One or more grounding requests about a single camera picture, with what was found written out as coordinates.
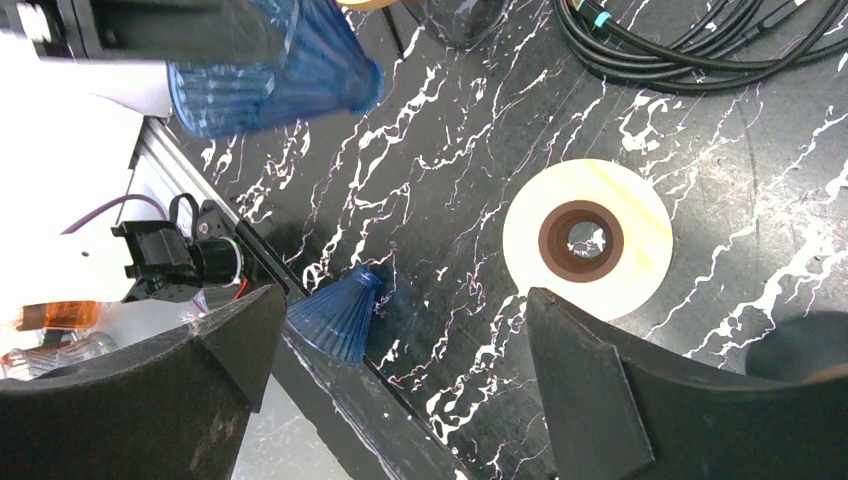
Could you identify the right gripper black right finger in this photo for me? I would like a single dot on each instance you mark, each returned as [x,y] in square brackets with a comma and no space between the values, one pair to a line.
[620,407]

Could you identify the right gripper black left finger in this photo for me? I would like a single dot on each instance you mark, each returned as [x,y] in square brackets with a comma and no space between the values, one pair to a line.
[173,406]

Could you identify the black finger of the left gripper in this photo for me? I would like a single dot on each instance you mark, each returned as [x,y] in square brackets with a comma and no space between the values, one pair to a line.
[187,31]

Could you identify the blue plastic dripper cone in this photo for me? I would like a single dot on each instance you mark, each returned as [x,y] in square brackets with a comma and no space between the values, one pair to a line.
[321,70]

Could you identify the glass carafe with brown collar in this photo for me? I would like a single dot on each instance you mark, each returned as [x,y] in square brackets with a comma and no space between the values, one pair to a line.
[457,24]

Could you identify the orange handled screwdriver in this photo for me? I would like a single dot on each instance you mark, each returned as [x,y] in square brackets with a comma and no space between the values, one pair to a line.
[73,315]

